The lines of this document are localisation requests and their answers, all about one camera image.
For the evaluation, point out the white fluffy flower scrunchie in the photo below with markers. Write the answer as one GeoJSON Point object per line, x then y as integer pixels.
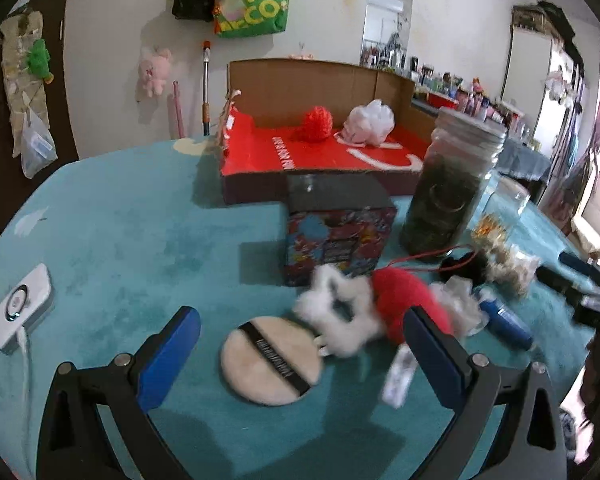
{"type": "Point", "coordinates": [365, 330]}

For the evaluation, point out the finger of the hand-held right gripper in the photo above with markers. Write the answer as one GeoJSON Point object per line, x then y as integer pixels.
{"type": "Point", "coordinates": [555, 280]}
{"type": "Point", "coordinates": [577, 261]}

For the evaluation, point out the blue white cloth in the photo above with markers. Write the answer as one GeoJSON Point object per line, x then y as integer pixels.
{"type": "Point", "coordinates": [505, 322]}

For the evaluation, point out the clear plastic bag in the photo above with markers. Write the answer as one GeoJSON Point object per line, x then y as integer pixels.
{"type": "Point", "coordinates": [37, 145]}

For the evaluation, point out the wall mirror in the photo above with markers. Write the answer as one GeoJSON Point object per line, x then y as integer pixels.
{"type": "Point", "coordinates": [387, 15]}

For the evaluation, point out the white mesh bath pouf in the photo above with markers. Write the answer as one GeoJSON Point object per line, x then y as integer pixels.
{"type": "Point", "coordinates": [367, 120]}

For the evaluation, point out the small clear glass jar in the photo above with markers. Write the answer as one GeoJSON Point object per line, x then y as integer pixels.
{"type": "Point", "coordinates": [505, 195]}

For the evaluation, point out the row of cosmetic bottles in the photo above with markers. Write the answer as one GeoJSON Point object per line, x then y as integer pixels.
{"type": "Point", "coordinates": [460, 90]}

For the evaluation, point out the red knitted ball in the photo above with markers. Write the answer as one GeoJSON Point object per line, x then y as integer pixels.
{"type": "Point", "coordinates": [316, 122]}

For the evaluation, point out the pink stick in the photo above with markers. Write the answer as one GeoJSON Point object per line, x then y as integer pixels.
{"type": "Point", "coordinates": [179, 110]}

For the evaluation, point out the green plush toy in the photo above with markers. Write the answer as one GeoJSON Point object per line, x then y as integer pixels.
{"type": "Point", "coordinates": [39, 57]}

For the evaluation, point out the red plush heart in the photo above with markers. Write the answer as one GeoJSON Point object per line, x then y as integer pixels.
{"type": "Point", "coordinates": [405, 290]}

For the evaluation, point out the teal fleece tablecloth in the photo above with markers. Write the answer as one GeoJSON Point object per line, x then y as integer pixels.
{"type": "Point", "coordinates": [130, 240]}

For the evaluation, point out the mop pole orange grip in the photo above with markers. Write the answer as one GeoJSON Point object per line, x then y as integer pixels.
{"type": "Point", "coordinates": [206, 85]}

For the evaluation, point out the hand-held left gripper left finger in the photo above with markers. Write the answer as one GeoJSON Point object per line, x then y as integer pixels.
{"type": "Point", "coordinates": [170, 355]}

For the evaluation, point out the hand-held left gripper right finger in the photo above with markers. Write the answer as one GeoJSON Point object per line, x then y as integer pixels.
{"type": "Point", "coordinates": [430, 355]}

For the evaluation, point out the beige hanging organiser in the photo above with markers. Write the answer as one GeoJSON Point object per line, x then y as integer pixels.
{"type": "Point", "coordinates": [17, 90]}

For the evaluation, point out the large glass jar dark contents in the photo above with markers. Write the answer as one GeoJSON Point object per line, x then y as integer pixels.
{"type": "Point", "coordinates": [445, 190]}

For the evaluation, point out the side table grey cloth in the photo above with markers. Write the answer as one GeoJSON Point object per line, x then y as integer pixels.
{"type": "Point", "coordinates": [525, 165]}

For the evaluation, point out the cardboard box red inside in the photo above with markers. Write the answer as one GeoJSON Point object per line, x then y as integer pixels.
{"type": "Point", "coordinates": [290, 90]}

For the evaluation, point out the round beige powder puff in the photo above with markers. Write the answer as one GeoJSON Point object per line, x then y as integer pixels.
{"type": "Point", "coordinates": [260, 375]}

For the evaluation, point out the gold shiny ornament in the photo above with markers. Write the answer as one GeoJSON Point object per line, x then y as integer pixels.
{"type": "Point", "coordinates": [490, 227]}

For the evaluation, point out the small colourful box black lid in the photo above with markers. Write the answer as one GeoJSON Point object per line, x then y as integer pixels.
{"type": "Point", "coordinates": [330, 240]}

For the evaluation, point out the white wardrobe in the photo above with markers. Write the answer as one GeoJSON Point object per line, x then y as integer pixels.
{"type": "Point", "coordinates": [530, 70]}

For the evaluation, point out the pink plush toy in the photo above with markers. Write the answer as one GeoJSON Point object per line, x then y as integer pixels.
{"type": "Point", "coordinates": [155, 72]}

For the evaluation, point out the red container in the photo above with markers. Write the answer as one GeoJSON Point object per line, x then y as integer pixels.
{"type": "Point", "coordinates": [442, 99]}

